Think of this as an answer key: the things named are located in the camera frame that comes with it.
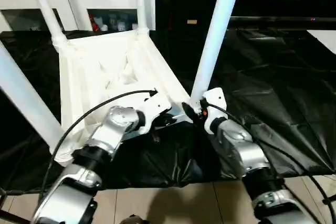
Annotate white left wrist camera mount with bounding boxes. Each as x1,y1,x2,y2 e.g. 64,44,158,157
135,92,173,133

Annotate white flat sheet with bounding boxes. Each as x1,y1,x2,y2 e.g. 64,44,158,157
310,30,336,54

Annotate black plastic mat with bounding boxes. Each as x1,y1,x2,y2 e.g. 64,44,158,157
0,25,336,193

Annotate black folding stand legs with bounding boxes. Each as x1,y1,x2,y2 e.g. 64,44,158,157
0,209,29,224

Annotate black robot left foot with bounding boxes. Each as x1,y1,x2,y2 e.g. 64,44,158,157
121,215,150,224

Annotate red bottle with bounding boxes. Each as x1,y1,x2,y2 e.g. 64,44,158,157
89,15,99,31

